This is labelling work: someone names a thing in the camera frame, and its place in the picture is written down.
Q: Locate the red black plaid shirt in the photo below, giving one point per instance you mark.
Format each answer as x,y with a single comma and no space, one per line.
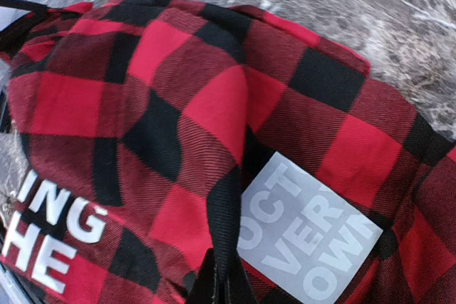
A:
182,152

